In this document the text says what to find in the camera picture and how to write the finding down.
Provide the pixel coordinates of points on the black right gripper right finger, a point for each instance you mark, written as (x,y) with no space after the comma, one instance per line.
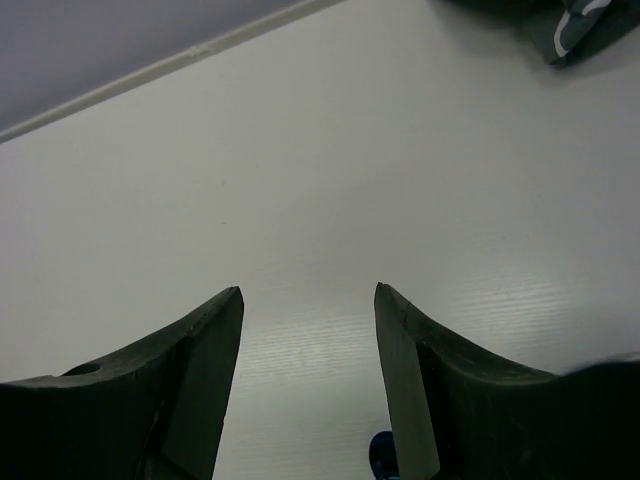
(459,411)

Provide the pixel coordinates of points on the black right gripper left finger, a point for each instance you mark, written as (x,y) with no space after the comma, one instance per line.
(154,409)

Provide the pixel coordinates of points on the grey striped cloth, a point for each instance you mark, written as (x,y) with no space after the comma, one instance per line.
(564,33)

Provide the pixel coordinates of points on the blue metallic spoon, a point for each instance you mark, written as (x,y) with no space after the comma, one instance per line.
(382,457)

